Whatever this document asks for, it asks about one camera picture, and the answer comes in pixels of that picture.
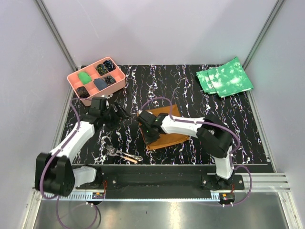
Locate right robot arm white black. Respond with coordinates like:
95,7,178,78
137,111,234,190

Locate dark patterned roll back middle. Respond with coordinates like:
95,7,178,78
96,63,108,76

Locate dark patterned roll back right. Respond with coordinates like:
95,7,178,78
103,60,116,72

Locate dark patterned roll front left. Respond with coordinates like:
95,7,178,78
76,86,90,99

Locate orange cloth napkin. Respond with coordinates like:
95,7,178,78
141,106,189,150

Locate grey blue rolled napkin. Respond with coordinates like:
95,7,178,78
93,78,108,91

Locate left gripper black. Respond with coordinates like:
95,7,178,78
101,101,131,131

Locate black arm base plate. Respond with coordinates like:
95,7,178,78
75,165,244,191

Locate green rolled napkin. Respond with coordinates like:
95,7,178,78
78,72,92,85

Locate dark patterned roll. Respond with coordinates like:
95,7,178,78
96,63,108,76
103,60,116,72
76,86,90,99
103,75,117,86

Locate wooden handled spoon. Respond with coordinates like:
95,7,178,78
122,156,138,164

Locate pink compartment tray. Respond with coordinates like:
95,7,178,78
67,57,126,106

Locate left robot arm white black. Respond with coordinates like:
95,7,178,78
34,97,131,199

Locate black marble pattern mat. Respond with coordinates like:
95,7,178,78
73,64,268,165

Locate silver fork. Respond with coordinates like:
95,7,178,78
105,145,143,162

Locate dark patterned roll front right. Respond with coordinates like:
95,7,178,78
103,75,117,86

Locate green white patterned napkins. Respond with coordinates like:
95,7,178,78
196,57,254,98

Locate aluminium frame rail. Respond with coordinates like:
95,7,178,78
32,173,292,201

